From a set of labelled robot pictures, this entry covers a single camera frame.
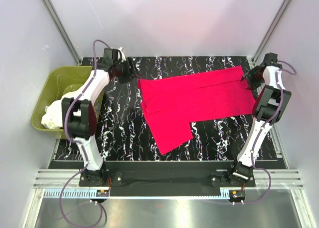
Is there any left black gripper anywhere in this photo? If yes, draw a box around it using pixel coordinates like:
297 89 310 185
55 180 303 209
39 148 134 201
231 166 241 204
114 57 142 84

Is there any pink t shirt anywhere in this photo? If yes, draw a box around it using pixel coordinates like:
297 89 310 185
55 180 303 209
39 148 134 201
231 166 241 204
137 66 255 155

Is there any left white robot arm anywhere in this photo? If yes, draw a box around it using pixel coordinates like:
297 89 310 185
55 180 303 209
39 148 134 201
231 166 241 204
61 48 138 186

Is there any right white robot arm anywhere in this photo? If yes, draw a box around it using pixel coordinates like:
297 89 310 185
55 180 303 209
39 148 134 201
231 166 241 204
226 53 292 186

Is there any blue tub label sticker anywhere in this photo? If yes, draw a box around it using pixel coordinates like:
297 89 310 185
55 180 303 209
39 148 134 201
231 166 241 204
94 98 103 119

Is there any olive green plastic tub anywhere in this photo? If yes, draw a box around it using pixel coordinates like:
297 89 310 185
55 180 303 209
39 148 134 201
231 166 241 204
31 66 92 138

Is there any white t shirt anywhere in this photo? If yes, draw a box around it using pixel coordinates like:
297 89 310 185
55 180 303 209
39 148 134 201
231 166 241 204
41 91 80 130

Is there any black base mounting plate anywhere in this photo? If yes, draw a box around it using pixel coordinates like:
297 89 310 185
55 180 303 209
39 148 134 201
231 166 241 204
79 161 255 198

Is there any right orange connector box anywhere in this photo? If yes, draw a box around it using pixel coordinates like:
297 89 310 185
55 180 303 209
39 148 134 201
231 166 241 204
229 190 246 203

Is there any orange connector box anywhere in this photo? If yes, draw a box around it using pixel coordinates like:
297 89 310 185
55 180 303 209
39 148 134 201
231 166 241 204
96 189 110 197
229 190 246 203

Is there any left orange connector box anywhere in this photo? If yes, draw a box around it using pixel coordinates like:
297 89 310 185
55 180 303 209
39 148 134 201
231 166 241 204
96 189 110 197

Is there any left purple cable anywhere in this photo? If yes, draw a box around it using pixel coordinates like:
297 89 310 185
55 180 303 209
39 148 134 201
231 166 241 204
59 39 110 226

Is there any purple cable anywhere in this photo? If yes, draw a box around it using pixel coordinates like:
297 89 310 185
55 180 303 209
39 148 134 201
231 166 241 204
206 60 297 205
59 39 110 226

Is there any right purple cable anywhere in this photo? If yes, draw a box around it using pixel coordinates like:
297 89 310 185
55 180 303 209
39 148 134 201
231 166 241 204
206 60 297 205

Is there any aluminium frame rail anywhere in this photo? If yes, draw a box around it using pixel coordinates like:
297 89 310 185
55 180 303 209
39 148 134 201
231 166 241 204
33 169 303 200

